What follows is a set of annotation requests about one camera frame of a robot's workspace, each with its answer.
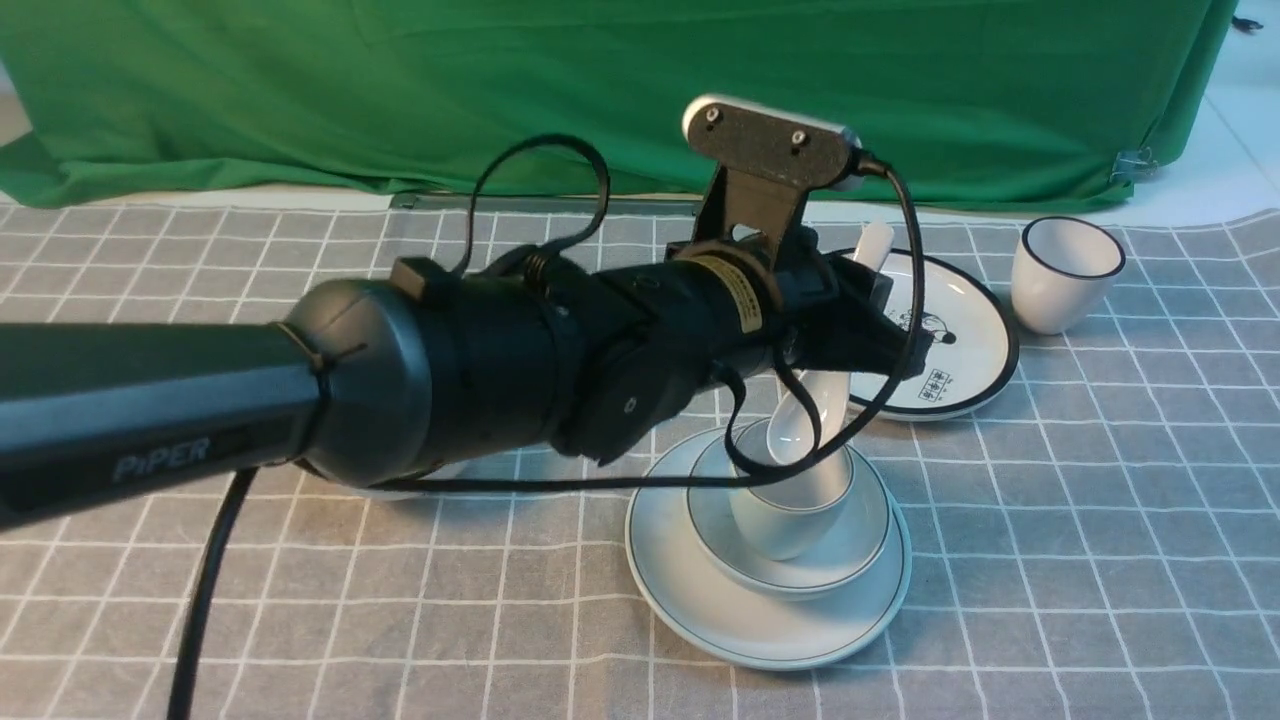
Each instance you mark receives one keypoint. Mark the pale green shallow bowl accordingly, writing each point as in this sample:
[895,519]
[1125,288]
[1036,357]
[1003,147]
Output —
[845,551]

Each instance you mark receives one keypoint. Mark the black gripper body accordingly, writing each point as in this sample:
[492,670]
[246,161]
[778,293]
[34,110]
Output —
[852,333]

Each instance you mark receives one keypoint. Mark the white bowl black rim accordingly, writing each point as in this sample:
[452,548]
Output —
[410,486]

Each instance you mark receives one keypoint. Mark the white illustrated plate black rim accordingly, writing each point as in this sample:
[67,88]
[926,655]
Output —
[973,352]

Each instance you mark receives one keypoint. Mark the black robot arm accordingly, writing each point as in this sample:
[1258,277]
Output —
[370,384]

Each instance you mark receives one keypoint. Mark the large pale green plate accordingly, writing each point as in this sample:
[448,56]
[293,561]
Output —
[699,603]

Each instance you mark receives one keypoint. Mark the white cup black rim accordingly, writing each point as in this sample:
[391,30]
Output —
[1062,269]

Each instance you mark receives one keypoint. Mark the green backdrop cloth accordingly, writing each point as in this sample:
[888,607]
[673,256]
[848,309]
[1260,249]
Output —
[980,105]

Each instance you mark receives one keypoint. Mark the pale plain ceramic spoon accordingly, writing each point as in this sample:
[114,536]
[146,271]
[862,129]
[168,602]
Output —
[815,413]

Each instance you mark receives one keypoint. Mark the pale green cup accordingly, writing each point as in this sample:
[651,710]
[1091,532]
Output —
[784,519]

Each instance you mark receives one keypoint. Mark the grey checked tablecloth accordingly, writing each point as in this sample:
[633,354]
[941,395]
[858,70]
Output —
[1099,542]

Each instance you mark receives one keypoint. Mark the metal clip on backdrop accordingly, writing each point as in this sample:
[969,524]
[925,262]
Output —
[1135,166]

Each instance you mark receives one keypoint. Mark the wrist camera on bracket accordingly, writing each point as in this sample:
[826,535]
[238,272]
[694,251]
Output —
[768,163]

